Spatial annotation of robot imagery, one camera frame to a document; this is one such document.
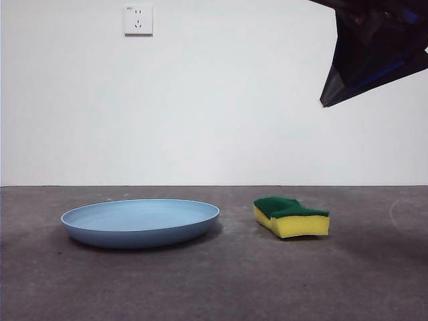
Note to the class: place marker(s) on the white wall socket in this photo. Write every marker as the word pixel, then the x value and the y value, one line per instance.
pixel 138 20

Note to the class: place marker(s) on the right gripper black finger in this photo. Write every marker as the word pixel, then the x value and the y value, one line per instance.
pixel 394 72
pixel 368 43

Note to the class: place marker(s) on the blue round plate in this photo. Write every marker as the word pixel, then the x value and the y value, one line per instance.
pixel 140 234

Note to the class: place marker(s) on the yellow sponge with green pad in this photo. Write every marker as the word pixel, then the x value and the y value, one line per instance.
pixel 301 227

